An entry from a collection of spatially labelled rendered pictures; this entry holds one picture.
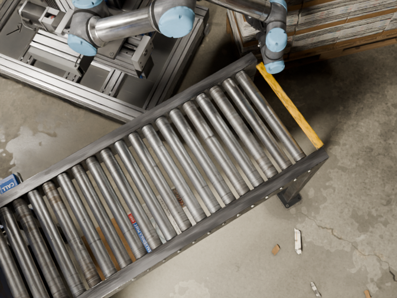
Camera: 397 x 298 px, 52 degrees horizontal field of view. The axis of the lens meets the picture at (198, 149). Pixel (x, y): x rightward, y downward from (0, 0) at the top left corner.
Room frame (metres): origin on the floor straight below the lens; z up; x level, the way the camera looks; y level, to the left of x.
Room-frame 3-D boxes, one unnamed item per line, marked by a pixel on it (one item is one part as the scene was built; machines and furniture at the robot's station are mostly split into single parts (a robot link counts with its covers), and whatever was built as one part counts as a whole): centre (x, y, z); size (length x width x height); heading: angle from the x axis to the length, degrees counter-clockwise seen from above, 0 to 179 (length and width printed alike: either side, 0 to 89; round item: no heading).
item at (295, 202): (0.37, -0.45, 0.01); 0.14 x 0.13 x 0.01; 20
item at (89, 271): (0.28, 0.55, 0.77); 0.47 x 0.05 x 0.05; 20
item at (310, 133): (0.60, -0.39, 0.81); 0.43 x 0.03 x 0.02; 20
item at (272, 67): (0.78, -0.37, 0.88); 0.11 x 0.08 x 0.09; 0
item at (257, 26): (0.94, -0.37, 0.88); 0.12 x 0.08 x 0.09; 0
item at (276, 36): (0.80, -0.37, 0.98); 0.11 x 0.08 x 0.11; 163
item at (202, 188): (0.46, 0.06, 0.77); 0.47 x 0.05 x 0.05; 20
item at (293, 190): (0.37, -0.45, 0.34); 0.06 x 0.06 x 0.68; 20
